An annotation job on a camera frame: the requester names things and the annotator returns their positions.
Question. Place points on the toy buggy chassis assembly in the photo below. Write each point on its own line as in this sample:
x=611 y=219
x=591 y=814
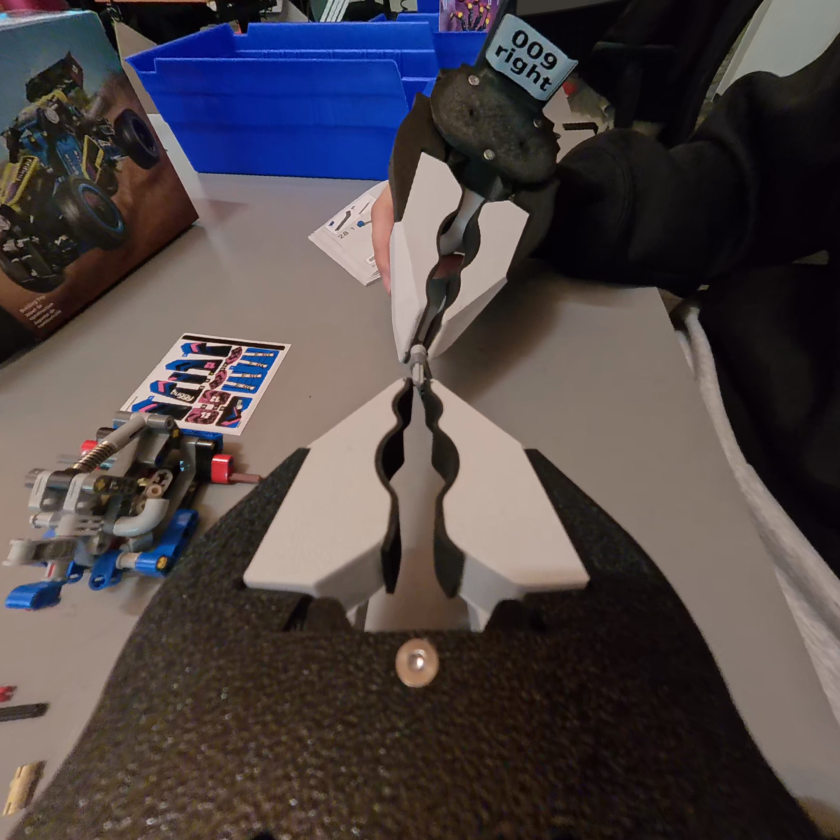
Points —
x=111 y=505

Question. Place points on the blue and pink sticker sheet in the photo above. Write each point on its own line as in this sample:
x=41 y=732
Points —
x=210 y=384

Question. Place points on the open instruction manual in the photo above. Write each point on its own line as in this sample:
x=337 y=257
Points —
x=348 y=236

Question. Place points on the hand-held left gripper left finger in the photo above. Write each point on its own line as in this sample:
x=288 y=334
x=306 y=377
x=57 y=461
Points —
x=315 y=525

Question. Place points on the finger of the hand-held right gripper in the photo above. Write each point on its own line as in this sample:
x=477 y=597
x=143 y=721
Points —
x=495 y=249
x=417 y=249

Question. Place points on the black toy set box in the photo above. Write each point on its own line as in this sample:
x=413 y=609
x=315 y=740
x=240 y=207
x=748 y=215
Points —
x=65 y=197

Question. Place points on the colourful printed box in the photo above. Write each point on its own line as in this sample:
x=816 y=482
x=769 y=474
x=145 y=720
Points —
x=469 y=14

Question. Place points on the light grey plastic bush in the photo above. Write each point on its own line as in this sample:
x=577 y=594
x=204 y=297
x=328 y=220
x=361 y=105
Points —
x=417 y=355

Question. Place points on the black plastic axle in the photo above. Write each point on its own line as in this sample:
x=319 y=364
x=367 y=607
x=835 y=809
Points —
x=23 y=712

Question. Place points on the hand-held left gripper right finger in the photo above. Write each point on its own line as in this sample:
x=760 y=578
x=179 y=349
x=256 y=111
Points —
x=518 y=525

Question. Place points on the person's right hand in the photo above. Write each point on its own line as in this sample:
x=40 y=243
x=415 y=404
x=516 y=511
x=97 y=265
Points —
x=382 y=243

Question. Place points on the tan plastic pin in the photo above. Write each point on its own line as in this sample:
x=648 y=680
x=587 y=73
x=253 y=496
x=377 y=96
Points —
x=23 y=784

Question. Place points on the person's right forearm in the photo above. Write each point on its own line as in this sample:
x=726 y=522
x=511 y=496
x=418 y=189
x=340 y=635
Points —
x=656 y=197

